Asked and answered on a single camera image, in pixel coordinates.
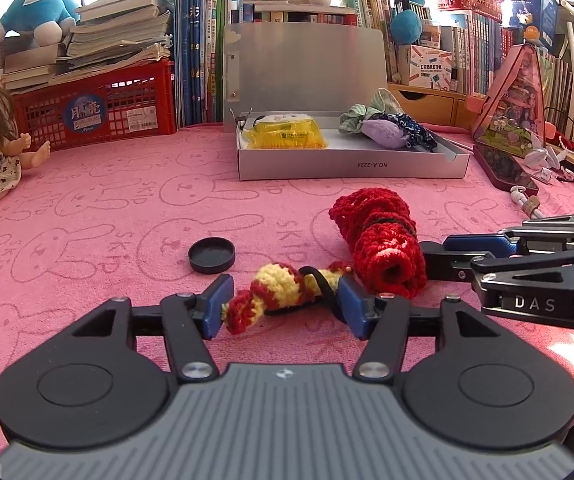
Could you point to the white fluffy plush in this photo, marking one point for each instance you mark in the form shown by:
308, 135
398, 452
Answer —
287, 116

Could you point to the black round lid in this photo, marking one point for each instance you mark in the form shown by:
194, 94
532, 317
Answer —
212, 255

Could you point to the row of thin blue books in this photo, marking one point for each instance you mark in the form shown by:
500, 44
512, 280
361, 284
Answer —
197, 60

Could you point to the white label printer box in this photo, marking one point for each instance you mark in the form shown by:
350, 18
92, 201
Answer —
429, 67

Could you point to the silver cardboard box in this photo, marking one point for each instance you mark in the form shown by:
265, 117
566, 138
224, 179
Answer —
307, 60

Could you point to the wooden desk organizer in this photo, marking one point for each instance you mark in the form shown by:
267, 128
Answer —
432, 105

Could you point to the row of colourful upright books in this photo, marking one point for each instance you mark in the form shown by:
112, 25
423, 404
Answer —
372, 15

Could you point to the stack of worn books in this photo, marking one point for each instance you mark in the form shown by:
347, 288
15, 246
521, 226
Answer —
117, 35

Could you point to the purple plush heart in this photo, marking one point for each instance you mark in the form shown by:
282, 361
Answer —
384, 132

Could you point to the green checkered cloth pouch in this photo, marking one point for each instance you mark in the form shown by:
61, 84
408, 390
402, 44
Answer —
387, 102

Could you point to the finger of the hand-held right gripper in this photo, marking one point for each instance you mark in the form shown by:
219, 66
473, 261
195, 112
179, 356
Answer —
447, 262
477, 245

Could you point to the row of teal spine books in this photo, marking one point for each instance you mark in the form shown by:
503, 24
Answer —
482, 50

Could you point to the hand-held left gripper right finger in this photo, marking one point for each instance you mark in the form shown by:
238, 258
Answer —
354, 310

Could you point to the red crochet net bag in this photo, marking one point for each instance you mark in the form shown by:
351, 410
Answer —
377, 225

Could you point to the yellow plastic bag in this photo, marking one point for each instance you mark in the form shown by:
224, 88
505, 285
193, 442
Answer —
287, 135

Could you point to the pink triangular toy case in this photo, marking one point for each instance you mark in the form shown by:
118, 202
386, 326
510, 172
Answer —
512, 110

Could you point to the red plastic crate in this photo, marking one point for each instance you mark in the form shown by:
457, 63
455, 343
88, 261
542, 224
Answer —
42, 120

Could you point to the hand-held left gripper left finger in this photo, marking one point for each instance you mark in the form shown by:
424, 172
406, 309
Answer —
217, 305

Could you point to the dark blue carton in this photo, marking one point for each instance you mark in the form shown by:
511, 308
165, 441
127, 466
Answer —
527, 10

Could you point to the pink rabbit-print blanket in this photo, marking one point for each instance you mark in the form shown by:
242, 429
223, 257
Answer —
117, 200

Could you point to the row of thin booklets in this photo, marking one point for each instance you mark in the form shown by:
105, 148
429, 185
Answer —
559, 90

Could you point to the yellow and red crochet doll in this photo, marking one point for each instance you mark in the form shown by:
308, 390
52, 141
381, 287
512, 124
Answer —
272, 285

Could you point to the white pipe rack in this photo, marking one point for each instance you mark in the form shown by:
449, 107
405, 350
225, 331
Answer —
573, 60

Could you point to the black binder clip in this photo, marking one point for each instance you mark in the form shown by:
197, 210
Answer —
243, 122

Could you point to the blue cat plush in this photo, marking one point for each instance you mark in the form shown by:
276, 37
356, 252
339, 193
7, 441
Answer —
32, 10

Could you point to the small patterned box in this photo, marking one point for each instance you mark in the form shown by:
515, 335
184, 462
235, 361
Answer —
430, 35

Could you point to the short stack of books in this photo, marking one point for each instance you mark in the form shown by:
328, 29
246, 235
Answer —
292, 15

